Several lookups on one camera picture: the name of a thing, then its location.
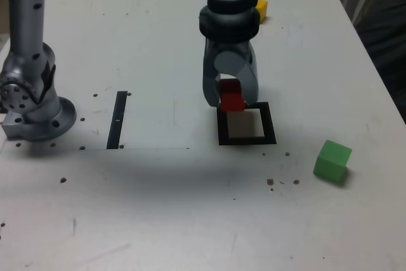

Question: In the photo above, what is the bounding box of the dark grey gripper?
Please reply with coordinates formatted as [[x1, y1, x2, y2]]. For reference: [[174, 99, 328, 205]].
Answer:
[[202, 38, 260, 109]]

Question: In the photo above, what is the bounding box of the red cube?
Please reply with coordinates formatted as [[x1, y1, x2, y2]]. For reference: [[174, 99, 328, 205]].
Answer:
[[218, 79, 246, 113]]

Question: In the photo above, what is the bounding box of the yellow cube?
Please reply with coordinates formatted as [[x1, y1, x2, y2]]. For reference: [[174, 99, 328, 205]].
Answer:
[[256, 0, 268, 24]]

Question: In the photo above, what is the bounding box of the green cube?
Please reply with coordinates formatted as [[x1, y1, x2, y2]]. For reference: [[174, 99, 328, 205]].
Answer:
[[313, 139, 353, 185]]

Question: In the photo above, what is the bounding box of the black tape square outline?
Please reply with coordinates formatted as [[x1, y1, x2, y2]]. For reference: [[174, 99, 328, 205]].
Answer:
[[216, 102, 277, 147]]

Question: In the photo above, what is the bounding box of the black tape strip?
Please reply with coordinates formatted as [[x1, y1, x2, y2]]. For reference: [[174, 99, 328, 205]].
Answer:
[[106, 91, 128, 150]]

